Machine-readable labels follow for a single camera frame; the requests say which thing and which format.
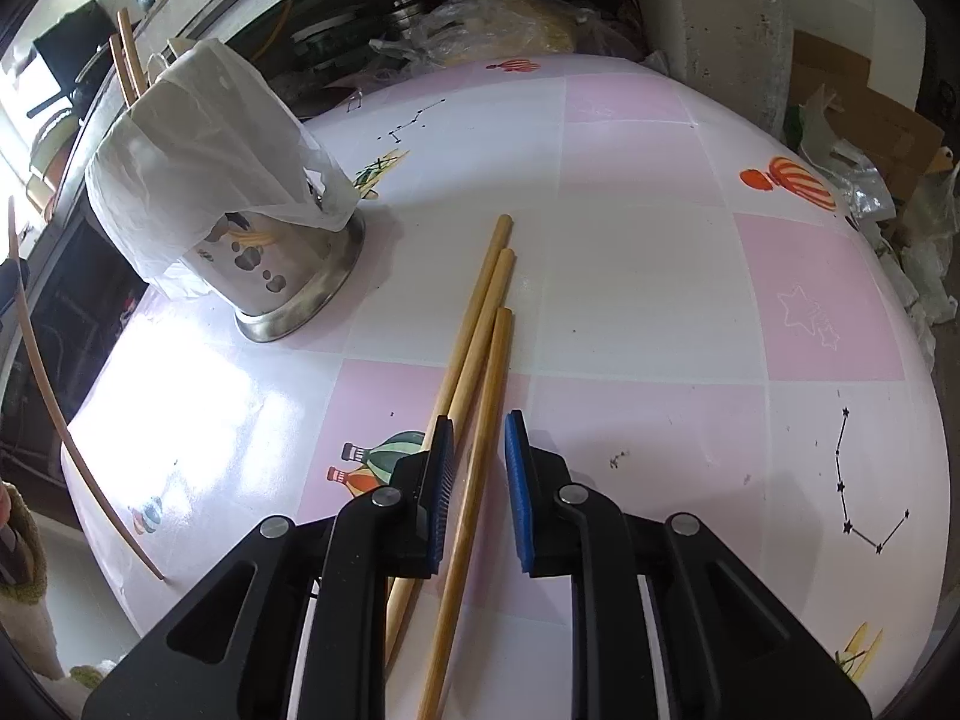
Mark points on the white plastic bag on holder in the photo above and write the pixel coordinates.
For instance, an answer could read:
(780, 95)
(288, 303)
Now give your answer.
(209, 137)

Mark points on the person's left hand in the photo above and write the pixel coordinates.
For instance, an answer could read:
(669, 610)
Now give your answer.
(5, 505)

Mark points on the bag of yellow food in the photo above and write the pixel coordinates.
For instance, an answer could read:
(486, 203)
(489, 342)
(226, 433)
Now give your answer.
(463, 31)

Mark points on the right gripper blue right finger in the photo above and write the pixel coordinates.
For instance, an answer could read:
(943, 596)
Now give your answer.
(667, 621)

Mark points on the black wok with lid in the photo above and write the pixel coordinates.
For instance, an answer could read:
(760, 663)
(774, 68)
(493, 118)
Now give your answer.
(82, 90)

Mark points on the brown pot green lid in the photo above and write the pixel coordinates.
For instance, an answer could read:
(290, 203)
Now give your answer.
(49, 156)

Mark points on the plastic bags on floor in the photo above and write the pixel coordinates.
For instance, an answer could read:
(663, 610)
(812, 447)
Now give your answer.
(912, 238)

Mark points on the cardboard box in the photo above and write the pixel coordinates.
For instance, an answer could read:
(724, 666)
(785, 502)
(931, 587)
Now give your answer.
(901, 143)

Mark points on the steel utensil holder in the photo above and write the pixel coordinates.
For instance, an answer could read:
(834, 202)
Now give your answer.
(276, 275)

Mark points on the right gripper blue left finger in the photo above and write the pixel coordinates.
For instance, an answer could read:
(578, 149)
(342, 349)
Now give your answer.
(292, 621)

